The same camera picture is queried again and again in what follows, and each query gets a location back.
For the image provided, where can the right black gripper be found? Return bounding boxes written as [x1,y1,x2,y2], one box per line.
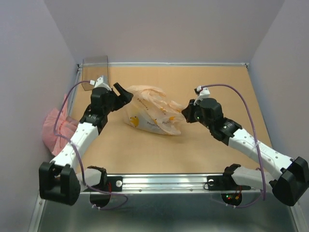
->
[182,98,213,130]

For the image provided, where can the translucent printed plastic bag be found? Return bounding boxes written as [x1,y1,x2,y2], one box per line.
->
[122,85,184,135]

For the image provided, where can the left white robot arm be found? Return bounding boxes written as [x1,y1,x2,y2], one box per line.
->
[39,79,133,205]

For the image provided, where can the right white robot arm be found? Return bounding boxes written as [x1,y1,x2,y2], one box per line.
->
[182,98,309,206]

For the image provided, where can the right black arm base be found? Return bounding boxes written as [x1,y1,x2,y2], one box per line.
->
[203,164,251,191]

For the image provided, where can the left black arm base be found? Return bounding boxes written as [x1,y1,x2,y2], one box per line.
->
[84,166,123,192]

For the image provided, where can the pink plastic bag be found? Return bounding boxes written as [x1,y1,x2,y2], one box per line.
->
[42,102,79,156]

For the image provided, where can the transparent grey plastic box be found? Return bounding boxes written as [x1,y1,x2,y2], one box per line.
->
[82,55,110,86]

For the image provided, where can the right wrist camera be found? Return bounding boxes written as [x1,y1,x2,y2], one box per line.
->
[194,86,210,105]

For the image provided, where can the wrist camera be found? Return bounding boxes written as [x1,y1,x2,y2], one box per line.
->
[194,86,210,105]
[89,75,111,90]

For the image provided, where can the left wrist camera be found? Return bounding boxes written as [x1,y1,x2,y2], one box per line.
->
[89,75,111,90]

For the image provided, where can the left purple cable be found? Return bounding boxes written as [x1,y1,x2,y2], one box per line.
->
[53,80,128,210]

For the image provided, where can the aluminium front rail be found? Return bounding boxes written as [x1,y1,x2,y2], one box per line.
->
[81,174,260,196]

